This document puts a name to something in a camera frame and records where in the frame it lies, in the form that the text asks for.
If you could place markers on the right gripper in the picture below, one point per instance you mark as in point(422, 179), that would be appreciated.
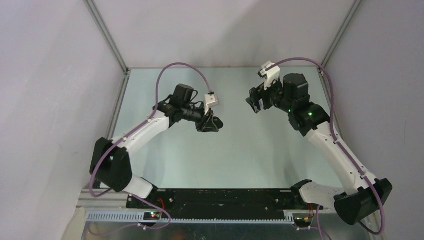
point(258, 93)

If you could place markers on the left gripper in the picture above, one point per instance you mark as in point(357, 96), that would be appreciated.
point(206, 124)

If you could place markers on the black earbud charging case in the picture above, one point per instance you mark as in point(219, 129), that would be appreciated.
point(218, 123)

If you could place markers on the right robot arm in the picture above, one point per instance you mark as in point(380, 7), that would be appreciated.
point(362, 193)

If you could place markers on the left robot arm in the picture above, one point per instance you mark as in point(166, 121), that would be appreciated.
point(111, 159)

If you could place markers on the left controller board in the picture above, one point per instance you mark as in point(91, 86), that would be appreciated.
point(152, 216)

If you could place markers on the controller board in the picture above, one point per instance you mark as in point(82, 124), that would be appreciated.
point(302, 222)
point(152, 216)

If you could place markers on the right controller board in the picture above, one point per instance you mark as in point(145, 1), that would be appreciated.
point(302, 222)

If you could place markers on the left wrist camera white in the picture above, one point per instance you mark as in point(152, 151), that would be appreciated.
point(210, 100)

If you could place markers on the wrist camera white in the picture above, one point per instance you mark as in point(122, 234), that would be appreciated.
point(210, 100)
point(270, 72)

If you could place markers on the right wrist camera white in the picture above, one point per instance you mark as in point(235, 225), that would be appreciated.
point(270, 72)

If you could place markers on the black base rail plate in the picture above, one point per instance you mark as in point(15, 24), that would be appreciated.
point(228, 204)

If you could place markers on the grey slotted cable duct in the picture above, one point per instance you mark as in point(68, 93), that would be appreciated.
point(137, 217)

